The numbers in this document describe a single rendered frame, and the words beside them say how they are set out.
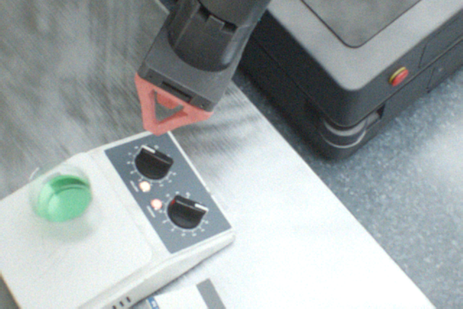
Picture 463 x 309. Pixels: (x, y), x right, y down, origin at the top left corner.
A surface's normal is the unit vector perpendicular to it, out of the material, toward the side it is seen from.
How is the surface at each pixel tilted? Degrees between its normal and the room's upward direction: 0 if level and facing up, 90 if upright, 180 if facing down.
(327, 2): 0
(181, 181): 30
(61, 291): 0
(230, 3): 68
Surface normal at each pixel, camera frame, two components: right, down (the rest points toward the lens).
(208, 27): -0.39, 0.61
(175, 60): 0.40, -0.57
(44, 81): -0.04, -0.36
